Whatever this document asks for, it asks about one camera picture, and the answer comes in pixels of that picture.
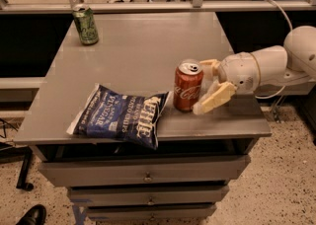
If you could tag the grey drawer cabinet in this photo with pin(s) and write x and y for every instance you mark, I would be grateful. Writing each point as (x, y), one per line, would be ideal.
(137, 55)

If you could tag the green soda can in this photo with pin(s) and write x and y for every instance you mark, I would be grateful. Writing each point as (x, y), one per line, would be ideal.
(85, 24)

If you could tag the blue kettle chip bag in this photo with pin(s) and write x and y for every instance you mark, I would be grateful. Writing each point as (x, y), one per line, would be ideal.
(110, 115)

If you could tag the middle grey drawer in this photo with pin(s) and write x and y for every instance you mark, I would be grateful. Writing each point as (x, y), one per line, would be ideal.
(147, 195)

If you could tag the black shoe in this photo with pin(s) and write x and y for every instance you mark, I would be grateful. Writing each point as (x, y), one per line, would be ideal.
(34, 216)

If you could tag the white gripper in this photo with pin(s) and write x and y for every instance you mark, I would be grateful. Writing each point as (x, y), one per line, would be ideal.
(237, 70)

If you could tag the red coke can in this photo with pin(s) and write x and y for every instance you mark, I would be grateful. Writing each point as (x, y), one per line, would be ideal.
(187, 85)

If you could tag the bottom grey drawer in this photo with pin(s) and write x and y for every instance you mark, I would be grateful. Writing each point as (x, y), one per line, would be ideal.
(150, 212)

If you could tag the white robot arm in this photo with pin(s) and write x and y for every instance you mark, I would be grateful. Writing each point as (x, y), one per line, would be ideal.
(293, 63)

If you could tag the grey drawer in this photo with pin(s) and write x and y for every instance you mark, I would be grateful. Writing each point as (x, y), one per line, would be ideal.
(147, 195)
(150, 212)
(144, 171)

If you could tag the black chair leg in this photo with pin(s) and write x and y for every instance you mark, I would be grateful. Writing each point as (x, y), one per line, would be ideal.
(9, 154)

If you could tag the top grey drawer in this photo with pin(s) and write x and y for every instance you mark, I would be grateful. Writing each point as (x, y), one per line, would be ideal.
(144, 171)

